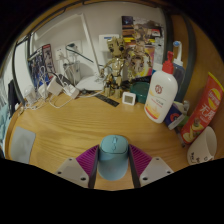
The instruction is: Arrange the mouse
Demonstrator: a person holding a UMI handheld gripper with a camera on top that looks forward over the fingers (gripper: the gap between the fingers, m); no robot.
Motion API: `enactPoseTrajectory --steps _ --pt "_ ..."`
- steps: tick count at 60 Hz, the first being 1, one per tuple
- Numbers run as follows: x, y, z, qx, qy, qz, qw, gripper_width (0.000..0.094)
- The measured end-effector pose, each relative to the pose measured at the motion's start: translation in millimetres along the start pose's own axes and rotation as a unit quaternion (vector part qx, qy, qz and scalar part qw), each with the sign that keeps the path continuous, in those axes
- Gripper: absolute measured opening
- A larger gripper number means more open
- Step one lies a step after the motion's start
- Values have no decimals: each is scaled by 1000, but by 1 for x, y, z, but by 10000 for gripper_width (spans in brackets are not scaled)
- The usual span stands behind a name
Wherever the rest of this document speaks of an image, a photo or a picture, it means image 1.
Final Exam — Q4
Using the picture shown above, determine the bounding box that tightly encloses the white wall socket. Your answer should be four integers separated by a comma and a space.
54, 44, 68, 62
65, 39, 84, 56

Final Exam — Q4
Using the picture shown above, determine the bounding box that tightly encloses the white power adapter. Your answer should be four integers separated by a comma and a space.
37, 83, 48, 99
46, 75, 64, 97

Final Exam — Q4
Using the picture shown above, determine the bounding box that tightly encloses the white red-capped lotion bottle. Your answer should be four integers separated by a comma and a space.
143, 50, 179, 124

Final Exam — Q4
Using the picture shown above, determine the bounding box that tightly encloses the blue robot model kit box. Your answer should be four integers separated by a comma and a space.
28, 43, 58, 89

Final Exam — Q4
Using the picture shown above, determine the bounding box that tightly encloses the small blue white tube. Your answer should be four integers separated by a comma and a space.
164, 103, 184, 131

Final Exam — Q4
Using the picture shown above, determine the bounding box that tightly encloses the white mug with face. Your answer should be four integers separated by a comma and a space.
186, 125, 218, 166

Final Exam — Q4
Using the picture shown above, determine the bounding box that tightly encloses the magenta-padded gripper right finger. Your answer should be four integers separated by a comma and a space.
128, 144, 174, 189

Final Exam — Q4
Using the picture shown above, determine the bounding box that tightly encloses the teal blanket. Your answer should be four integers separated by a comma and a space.
0, 106, 10, 148

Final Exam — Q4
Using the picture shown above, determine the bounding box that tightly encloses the teal container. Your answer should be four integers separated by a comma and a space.
129, 81, 151, 104

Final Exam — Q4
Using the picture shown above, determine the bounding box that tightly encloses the clear plastic bag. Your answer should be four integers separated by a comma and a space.
23, 84, 38, 104

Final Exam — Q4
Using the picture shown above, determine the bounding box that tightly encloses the black bag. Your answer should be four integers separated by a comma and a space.
7, 79, 18, 118

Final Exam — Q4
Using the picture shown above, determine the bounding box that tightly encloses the grey metal desk frame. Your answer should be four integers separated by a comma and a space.
11, 6, 198, 104

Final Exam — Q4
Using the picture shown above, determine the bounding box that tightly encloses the white cable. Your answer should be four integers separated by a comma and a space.
48, 89, 108, 109
19, 96, 51, 111

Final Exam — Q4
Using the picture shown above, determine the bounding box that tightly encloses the small white desk clock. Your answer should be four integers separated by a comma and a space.
121, 91, 137, 107

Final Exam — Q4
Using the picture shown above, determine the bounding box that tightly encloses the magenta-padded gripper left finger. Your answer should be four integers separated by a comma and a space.
54, 144, 100, 189

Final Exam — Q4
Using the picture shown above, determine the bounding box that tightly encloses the red chips can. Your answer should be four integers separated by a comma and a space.
180, 71, 224, 145

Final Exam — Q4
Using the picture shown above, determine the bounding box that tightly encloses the white power strip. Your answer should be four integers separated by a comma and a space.
62, 84, 80, 99

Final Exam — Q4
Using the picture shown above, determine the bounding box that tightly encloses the light blue computer mouse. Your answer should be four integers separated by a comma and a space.
97, 134, 130, 182

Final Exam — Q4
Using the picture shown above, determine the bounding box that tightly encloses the grey mouse pad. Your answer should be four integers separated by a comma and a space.
9, 125, 37, 164

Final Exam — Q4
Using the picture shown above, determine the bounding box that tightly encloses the metal cup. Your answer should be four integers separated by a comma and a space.
71, 61, 83, 84

